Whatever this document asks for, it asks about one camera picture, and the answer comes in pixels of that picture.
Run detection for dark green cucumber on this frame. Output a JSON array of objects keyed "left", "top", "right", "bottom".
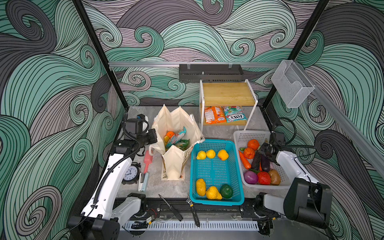
[{"left": 251, "top": 151, "right": 262, "bottom": 171}]

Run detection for orange tangerine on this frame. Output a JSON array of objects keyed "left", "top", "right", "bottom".
[{"left": 166, "top": 131, "right": 175, "bottom": 138}]

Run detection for cream floral tote bag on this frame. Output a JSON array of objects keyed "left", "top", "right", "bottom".
[{"left": 150, "top": 106, "right": 205, "bottom": 181}]

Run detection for pink green candy bag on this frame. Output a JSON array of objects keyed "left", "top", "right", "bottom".
[{"left": 166, "top": 127, "right": 187, "bottom": 149}]

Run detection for yellow green candy bag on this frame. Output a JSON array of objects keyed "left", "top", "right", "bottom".
[{"left": 174, "top": 139, "right": 190, "bottom": 151}]

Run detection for purple eggplant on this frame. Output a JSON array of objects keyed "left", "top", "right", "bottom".
[{"left": 260, "top": 155, "right": 271, "bottom": 172}]

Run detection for yellow banana bunch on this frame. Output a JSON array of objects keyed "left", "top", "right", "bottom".
[{"left": 164, "top": 136, "right": 170, "bottom": 148}]

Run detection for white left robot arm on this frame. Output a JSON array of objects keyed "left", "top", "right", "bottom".
[{"left": 68, "top": 115, "right": 157, "bottom": 240}]

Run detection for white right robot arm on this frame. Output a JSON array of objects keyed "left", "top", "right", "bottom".
[{"left": 254, "top": 132, "right": 333, "bottom": 229}]

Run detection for teal Fox's candy bag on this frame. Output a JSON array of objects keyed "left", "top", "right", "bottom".
[{"left": 223, "top": 106, "right": 247, "bottom": 123}]

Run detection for orange Fox's candy bag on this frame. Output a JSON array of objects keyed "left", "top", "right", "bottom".
[{"left": 204, "top": 106, "right": 226, "bottom": 125}]

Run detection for orange tomato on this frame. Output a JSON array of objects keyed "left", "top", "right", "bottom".
[{"left": 247, "top": 139, "right": 260, "bottom": 151}]

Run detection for red orange bell pepper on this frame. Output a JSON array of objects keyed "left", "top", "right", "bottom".
[{"left": 243, "top": 147, "right": 255, "bottom": 160}]

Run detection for white plastic basket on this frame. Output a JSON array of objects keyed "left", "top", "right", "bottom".
[{"left": 233, "top": 130, "right": 291, "bottom": 190}]

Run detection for orange carrot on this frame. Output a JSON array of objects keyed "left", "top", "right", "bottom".
[{"left": 239, "top": 151, "right": 251, "bottom": 170}]

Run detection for brown potato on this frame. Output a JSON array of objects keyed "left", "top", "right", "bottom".
[{"left": 268, "top": 169, "right": 281, "bottom": 186}]

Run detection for red tomato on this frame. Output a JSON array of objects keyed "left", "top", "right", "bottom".
[{"left": 257, "top": 172, "right": 271, "bottom": 185}]

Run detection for black alarm clock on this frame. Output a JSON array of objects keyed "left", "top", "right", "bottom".
[{"left": 122, "top": 162, "right": 141, "bottom": 185}]

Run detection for purple onion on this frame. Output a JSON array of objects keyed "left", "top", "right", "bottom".
[{"left": 244, "top": 171, "right": 259, "bottom": 185}]

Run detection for yellow orange peach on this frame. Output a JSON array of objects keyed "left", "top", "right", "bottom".
[{"left": 217, "top": 150, "right": 229, "bottom": 161}]

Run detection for white wooden shelf rack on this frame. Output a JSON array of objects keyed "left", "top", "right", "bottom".
[{"left": 198, "top": 79, "right": 259, "bottom": 131}]

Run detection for yellow lemon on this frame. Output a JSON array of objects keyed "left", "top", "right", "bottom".
[
  {"left": 196, "top": 151, "right": 207, "bottom": 160},
  {"left": 206, "top": 150, "right": 216, "bottom": 159}
]

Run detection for green avocado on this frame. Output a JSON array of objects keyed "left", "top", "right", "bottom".
[{"left": 220, "top": 184, "right": 234, "bottom": 199}]

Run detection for teal plastic basket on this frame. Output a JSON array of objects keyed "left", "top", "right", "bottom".
[{"left": 189, "top": 139, "right": 245, "bottom": 206}]

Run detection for large yellow pear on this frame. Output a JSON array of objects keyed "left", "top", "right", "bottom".
[{"left": 206, "top": 186, "right": 223, "bottom": 201}]

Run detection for yellow starfruit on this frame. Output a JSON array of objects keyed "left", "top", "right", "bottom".
[{"left": 196, "top": 179, "right": 207, "bottom": 197}]

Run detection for black adjustable wrench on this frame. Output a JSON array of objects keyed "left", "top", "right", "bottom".
[{"left": 186, "top": 197, "right": 201, "bottom": 228}]

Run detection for pink handled brush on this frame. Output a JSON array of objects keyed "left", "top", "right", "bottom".
[{"left": 138, "top": 150, "right": 153, "bottom": 192}]

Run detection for clear acrylic wall holder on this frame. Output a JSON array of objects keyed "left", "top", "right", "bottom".
[{"left": 271, "top": 60, "right": 315, "bottom": 109}]

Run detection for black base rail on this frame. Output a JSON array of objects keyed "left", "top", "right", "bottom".
[{"left": 130, "top": 198, "right": 283, "bottom": 222}]

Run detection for white slotted cable duct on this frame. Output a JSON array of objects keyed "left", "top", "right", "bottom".
[{"left": 121, "top": 221, "right": 259, "bottom": 232}]

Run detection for black wall tray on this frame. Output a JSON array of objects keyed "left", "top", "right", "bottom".
[{"left": 179, "top": 64, "right": 244, "bottom": 84}]

